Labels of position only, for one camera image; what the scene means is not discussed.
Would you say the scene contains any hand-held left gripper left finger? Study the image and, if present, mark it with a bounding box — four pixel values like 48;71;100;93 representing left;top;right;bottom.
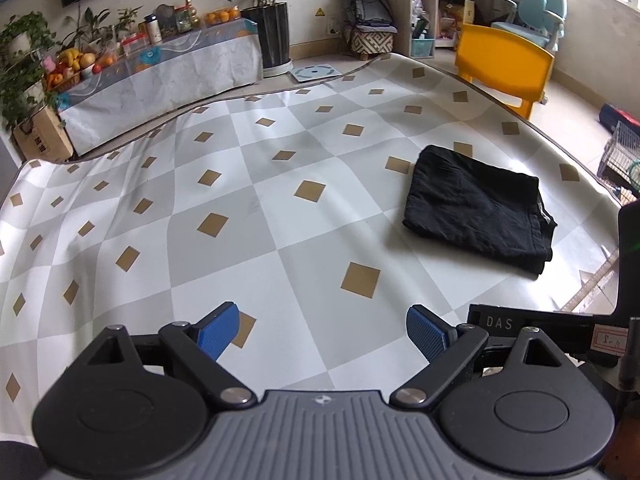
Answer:
87;302;257;407

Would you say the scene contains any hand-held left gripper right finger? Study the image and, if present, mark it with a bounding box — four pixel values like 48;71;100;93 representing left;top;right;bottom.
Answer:
391;305;576;408

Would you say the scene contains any black t-shirt with red print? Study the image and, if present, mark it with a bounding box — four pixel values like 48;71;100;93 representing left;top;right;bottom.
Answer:
402;144;558;276

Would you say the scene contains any checkered tablecloth with tan diamonds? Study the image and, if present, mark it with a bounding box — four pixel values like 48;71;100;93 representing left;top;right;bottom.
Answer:
0;52;623;411

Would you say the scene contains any dark flat floor box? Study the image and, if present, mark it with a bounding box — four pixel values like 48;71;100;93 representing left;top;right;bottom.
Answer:
597;103;640;128

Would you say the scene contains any side table with marble cloth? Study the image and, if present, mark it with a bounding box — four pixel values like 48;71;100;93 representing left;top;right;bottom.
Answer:
57;17;265;156

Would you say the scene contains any cardboard box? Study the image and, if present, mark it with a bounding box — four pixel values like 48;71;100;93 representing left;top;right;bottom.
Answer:
12;105;75;163

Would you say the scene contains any yellow plastic chair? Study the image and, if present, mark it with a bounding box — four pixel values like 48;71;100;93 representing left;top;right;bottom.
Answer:
455;22;555;121

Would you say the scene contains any white fridge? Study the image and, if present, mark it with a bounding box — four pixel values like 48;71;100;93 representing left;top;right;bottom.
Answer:
0;135;26;201

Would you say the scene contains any white bathroom scale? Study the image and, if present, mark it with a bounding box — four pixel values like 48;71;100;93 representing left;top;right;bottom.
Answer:
291;63;338;82

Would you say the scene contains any woven patterned basket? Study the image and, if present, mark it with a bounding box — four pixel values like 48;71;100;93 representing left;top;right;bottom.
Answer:
350;26;397;56

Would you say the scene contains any red lidded container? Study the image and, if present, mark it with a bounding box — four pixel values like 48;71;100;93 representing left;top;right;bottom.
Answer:
121;33;150;57

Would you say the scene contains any tall black potted plant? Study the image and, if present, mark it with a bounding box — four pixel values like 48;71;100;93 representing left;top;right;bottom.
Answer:
220;0;341;78

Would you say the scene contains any pile of mixed fruit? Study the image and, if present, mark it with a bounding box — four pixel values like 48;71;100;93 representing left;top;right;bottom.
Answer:
45;47;118;92

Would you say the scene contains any light blue desk chair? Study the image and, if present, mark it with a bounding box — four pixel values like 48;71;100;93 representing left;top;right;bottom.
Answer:
492;0;568;53

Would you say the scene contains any pump dispenser bottle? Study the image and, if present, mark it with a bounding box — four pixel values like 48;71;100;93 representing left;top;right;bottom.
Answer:
175;0;202;31

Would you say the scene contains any pile of oranges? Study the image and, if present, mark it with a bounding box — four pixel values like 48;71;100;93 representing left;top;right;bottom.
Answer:
204;6;242;27

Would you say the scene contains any leafy green houseplant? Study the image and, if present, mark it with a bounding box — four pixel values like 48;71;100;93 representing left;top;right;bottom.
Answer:
62;5;143;56

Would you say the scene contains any grey backpack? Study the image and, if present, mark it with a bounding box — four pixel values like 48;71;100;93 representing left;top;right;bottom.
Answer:
339;0;397;31

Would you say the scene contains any metal wire cage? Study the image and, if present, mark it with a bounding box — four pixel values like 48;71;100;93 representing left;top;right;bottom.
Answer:
597;120;640;196

